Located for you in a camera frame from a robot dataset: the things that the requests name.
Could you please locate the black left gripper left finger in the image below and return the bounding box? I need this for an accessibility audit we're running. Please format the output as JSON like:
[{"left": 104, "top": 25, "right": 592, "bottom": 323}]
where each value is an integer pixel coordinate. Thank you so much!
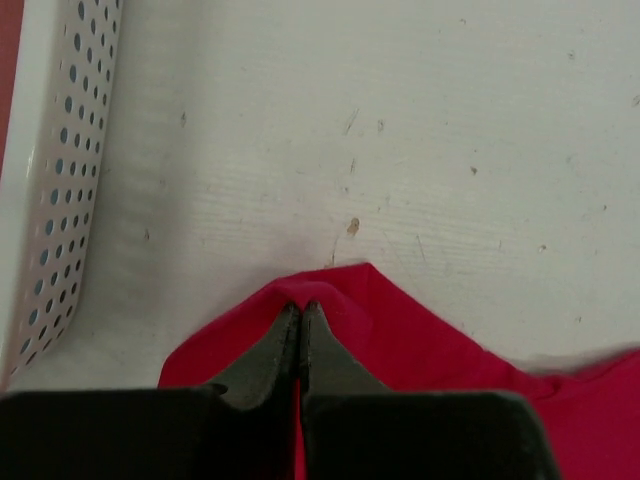
[{"left": 1, "top": 305, "right": 300, "bottom": 479}]

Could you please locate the crimson red t-shirt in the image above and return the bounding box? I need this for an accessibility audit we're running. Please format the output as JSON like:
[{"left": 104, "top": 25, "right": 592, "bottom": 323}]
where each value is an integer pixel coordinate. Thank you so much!
[{"left": 159, "top": 263, "right": 639, "bottom": 479}]

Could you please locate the white perforated plastic basket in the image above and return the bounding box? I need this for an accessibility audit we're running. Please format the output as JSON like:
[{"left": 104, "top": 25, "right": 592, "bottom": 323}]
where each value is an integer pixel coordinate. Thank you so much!
[{"left": 1, "top": 0, "right": 124, "bottom": 387}]

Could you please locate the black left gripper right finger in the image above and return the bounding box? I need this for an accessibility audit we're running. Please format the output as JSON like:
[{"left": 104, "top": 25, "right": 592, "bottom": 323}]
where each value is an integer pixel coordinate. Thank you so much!
[{"left": 301, "top": 303, "right": 561, "bottom": 479}]

